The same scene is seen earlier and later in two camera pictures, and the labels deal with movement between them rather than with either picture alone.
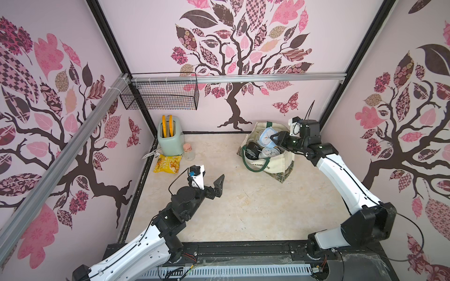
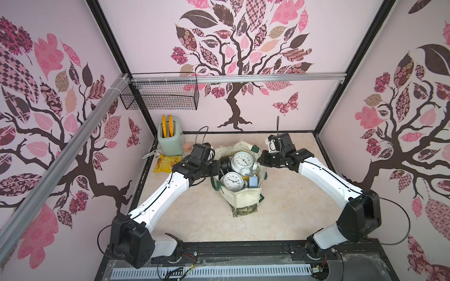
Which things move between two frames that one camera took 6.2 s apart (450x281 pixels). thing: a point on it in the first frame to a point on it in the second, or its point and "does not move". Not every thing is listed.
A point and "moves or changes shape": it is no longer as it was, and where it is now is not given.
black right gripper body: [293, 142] to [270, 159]
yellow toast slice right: [171, 125] does not move
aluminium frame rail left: [15, 225] does not move
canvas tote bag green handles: [278, 167] to [244, 202]
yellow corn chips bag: [168, 164] does not move
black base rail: [252, 252] does not move
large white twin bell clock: [268, 153] moves or changes shape
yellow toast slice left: [164, 125] does not move
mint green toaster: [171, 146] does not move
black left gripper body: [209, 194] to [212, 168]
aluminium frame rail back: [187, 78] does not move
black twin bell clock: [252, 150] to [225, 164]
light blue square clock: [265, 137] to [253, 181]
